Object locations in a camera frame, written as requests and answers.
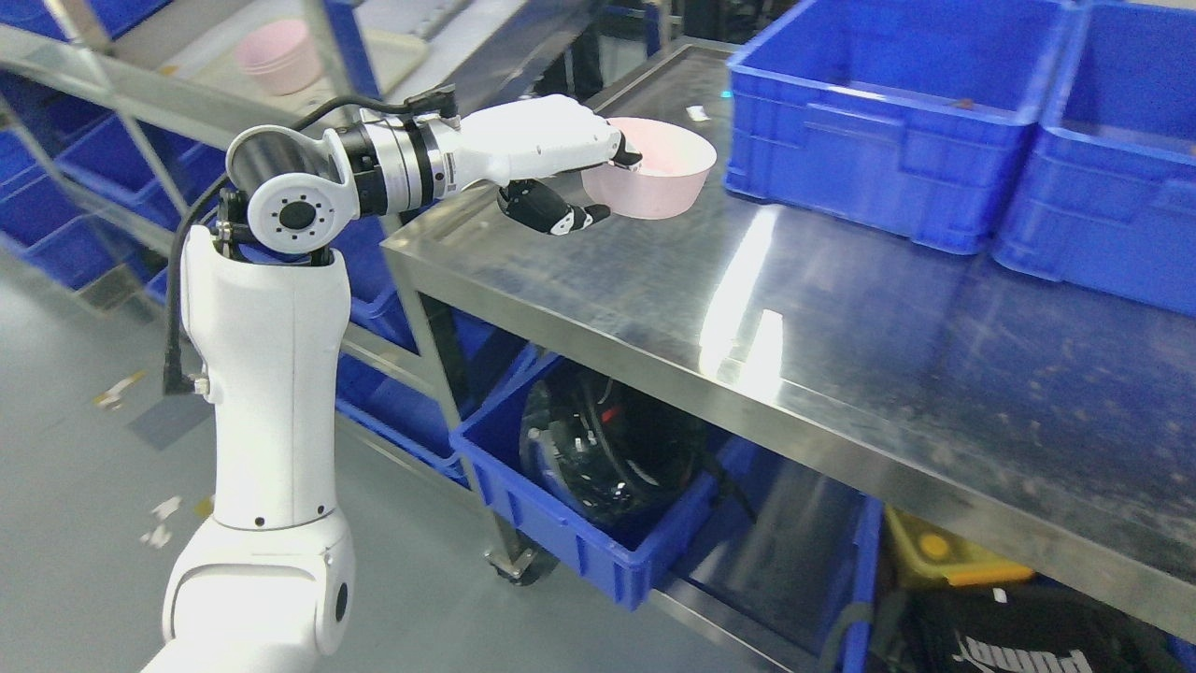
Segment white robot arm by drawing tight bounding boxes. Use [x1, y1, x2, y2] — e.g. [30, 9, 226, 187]
[145, 90, 641, 672]

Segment blue crate under table left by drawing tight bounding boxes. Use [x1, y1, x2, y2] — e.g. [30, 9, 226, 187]
[451, 354, 757, 610]

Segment stacked pink bowls on shelf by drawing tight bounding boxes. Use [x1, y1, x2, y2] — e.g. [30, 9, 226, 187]
[234, 18, 324, 94]

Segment steel table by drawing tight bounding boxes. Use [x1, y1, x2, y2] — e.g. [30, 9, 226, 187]
[382, 37, 1196, 673]

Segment black helmet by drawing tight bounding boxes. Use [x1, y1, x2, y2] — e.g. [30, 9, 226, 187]
[520, 365, 714, 534]

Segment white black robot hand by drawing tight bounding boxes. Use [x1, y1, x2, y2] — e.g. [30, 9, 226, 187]
[433, 94, 643, 235]

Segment blue crate middle on table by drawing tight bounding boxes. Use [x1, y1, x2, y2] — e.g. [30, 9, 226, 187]
[990, 1, 1195, 316]

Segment steel shelf rack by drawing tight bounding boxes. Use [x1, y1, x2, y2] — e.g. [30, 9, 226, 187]
[0, 0, 599, 599]

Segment blue crate left on table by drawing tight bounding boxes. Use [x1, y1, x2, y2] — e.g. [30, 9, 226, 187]
[724, 1, 1080, 255]

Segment pink plastic bowl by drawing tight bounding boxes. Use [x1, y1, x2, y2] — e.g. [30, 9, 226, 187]
[581, 118, 718, 221]

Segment black puma backpack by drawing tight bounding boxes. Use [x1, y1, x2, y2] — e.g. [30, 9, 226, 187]
[819, 585, 1192, 672]

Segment blue crate on table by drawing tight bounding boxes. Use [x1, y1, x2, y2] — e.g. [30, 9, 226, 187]
[990, 1, 1195, 316]
[724, 1, 1080, 255]

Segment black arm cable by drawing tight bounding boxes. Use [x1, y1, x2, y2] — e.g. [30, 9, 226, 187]
[161, 86, 459, 396]

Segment cream bear tray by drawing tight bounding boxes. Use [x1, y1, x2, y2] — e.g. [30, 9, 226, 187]
[158, 30, 428, 112]

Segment yellow lunch box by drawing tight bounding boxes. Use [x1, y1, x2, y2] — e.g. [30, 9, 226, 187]
[883, 506, 1035, 589]

